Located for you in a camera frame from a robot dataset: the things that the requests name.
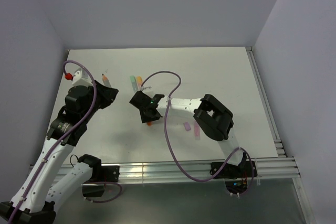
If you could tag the pink highlighter pen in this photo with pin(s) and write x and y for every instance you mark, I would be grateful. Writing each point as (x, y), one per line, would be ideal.
(197, 131)

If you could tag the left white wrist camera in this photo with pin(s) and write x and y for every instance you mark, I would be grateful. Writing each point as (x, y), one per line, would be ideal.
(81, 78)

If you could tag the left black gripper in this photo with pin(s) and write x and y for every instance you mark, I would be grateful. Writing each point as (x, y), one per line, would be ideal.
(107, 94)

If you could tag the green pen cap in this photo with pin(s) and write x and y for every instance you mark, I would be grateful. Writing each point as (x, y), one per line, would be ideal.
(132, 78)

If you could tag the green highlighter pen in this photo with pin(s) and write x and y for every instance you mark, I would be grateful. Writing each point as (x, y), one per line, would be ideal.
(135, 87)

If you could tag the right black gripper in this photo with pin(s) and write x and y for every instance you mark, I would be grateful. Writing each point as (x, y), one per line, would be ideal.
(145, 119)

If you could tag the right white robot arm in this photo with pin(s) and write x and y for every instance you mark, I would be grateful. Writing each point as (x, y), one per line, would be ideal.
(213, 118)

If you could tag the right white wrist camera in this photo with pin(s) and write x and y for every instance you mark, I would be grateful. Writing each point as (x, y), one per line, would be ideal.
(145, 89)

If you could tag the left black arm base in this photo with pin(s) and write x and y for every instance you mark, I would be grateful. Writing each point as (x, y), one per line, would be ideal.
(98, 184)

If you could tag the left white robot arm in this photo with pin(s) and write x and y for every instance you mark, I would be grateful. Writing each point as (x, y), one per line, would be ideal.
(39, 198)

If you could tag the purple pen cap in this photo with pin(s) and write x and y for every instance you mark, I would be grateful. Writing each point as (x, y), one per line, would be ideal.
(187, 126)

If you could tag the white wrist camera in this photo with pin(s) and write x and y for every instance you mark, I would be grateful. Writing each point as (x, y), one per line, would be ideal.
(81, 78)
(145, 89)

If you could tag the grey pen orange tip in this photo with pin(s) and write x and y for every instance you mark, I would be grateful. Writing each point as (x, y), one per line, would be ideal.
(106, 81)

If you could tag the aluminium rail frame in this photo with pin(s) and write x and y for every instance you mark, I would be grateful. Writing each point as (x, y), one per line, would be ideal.
(277, 167)

